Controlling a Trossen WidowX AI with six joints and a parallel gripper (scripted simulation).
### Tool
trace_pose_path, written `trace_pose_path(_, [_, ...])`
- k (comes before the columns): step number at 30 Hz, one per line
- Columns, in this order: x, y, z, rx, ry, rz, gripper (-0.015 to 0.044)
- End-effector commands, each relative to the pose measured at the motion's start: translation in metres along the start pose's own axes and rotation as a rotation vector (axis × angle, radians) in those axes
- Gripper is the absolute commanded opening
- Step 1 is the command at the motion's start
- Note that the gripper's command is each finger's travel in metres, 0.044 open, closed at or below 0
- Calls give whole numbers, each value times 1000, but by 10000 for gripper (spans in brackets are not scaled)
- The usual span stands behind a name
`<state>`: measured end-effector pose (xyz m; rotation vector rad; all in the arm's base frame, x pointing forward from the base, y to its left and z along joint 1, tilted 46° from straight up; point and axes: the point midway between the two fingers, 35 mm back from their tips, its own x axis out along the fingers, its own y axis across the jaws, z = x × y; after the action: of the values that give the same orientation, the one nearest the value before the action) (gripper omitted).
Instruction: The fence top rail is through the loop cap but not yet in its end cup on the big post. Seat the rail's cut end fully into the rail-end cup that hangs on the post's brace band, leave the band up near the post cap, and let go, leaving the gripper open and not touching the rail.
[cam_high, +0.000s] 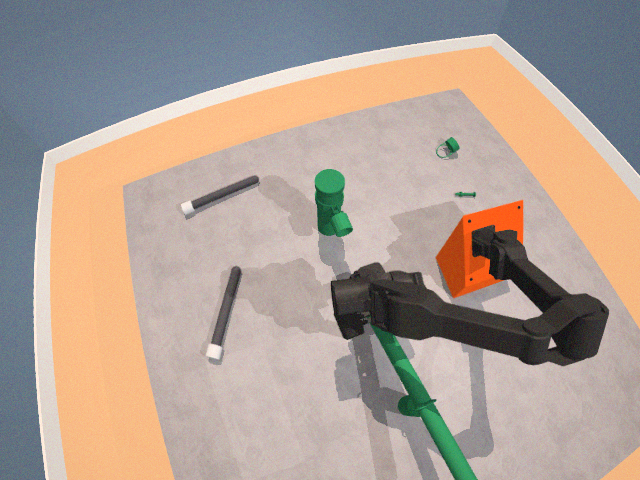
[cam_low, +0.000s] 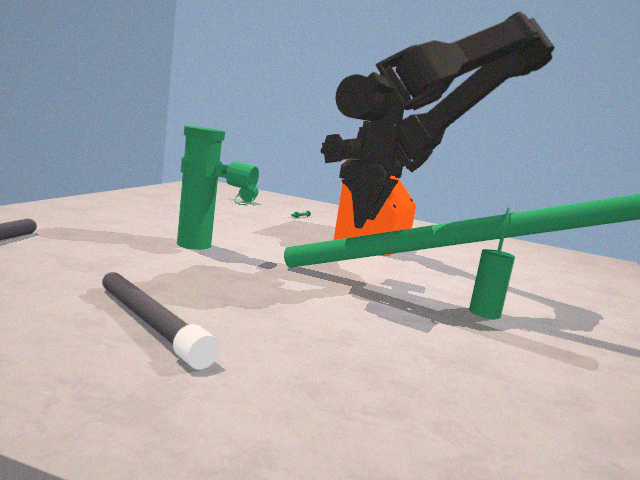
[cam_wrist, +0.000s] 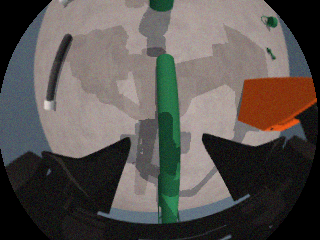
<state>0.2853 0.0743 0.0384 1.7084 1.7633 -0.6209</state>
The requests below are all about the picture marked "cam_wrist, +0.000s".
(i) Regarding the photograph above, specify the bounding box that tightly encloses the green post with cap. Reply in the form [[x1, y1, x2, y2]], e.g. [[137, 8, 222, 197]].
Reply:
[[148, 0, 173, 12]]

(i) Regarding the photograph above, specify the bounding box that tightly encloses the green horizontal pipe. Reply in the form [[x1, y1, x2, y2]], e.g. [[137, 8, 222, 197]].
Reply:
[[156, 55, 181, 223]]

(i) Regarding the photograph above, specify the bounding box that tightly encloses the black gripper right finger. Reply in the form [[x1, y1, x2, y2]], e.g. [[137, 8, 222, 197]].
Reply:
[[201, 133, 287, 201]]

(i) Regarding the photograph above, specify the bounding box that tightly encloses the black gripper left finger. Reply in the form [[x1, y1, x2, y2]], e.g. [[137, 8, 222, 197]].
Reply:
[[41, 137, 132, 215]]

